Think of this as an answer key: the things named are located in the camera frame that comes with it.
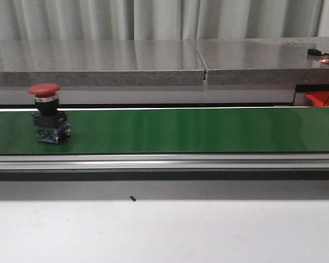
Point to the red mushroom button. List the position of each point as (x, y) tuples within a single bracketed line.
[(51, 125)]

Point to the grey stone countertop slab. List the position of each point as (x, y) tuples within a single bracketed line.
[(163, 62)]

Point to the green conveyor belt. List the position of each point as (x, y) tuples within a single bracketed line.
[(275, 129)]

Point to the red plastic tray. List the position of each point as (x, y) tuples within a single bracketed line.
[(318, 99)]

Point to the small sensor circuit board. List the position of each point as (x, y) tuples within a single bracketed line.
[(324, 57)]

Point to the white pleated curtain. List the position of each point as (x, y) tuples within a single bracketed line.
[(137, 20)]

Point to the aluminium conveyor frame rail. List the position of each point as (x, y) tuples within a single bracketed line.
[(167, 161)]

